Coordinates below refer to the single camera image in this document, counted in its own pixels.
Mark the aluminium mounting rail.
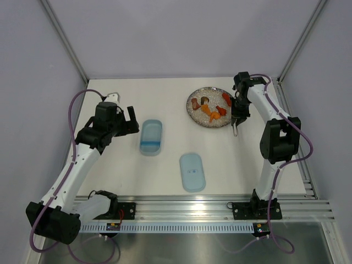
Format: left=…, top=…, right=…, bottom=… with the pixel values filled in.
left=37, top=194, right=335, bottom=222

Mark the brown mushroom food piece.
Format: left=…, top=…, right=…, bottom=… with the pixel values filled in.
left=201, top=96, right=210, bottom=105

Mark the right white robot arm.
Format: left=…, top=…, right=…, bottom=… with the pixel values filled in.
left=231, top=71, right=301, bottom=220

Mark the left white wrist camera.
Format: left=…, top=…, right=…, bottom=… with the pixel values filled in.
left=104, top=92, right=120, bottom=105

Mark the small circuit board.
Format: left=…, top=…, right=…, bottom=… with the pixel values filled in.
left=106, top=223, right=120, bottom=231
left=253, top=223, right=271, bottom=238

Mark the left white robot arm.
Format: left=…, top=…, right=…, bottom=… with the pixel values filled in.
left=25, top=102, right=139, bottom=245

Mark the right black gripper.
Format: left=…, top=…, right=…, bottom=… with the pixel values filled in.
left=229, top=96, right=250, bottom=125

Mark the left aluminium frame post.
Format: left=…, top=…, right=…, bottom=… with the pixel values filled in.
left=38, top=0, right=89, bottom=86

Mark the light blue lunch box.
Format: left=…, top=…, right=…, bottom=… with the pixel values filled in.
left=139, top=119, right=163, bottom=156

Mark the aluminium frame post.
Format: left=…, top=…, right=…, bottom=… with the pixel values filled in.
left=38, top=0, right=89, bottom=86
left=276, top=0, right=329, bottom=83

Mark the red sausage food piece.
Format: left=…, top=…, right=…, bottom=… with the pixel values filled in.
left=222, top=92, right=232, bottom=107

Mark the light blue lunch box lid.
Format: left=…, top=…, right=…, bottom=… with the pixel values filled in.
left=179, top=153, right=206, bottom=193

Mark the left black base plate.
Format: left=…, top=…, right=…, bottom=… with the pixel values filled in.
left=94, top=202, right=136, bottom=220

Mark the brown meat food piece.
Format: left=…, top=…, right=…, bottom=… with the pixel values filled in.
left=191, top=98, right=201, bottom=111

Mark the left small circuit board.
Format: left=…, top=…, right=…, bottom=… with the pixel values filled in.
left=106, top=223, right=120, bottom=231

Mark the orange shrimp food piece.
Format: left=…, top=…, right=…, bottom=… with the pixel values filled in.
left=210, top=112, right=221, bottom=123

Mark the speckled ceramic plate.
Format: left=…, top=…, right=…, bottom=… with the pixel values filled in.
left=186, top=86, right=233, bottom=128

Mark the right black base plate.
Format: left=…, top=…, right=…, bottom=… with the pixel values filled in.
left=226, top=200, right=283, bottom=220

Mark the orange chicken leg piece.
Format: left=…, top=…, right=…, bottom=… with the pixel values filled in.
left=216, top=106, right=227, bottom=116

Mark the right small circuit board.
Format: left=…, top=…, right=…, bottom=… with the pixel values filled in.
left=253, top=223, right=271, bottom=238

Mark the orange carrot food piece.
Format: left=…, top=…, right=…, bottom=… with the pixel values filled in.
left=201, top=104, right=211, bottom=116

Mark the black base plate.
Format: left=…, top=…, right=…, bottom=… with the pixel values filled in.
left=94, top=202, right=136, bottom=220
left=226, top=200, right=283, bottom=220

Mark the right aluminium frame post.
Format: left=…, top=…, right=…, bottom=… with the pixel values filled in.
left=276, top=0, right=329, bottom=83

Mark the white slotted cable duct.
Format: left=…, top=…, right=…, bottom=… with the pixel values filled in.
left=80, top=222, right=254, bottom=234

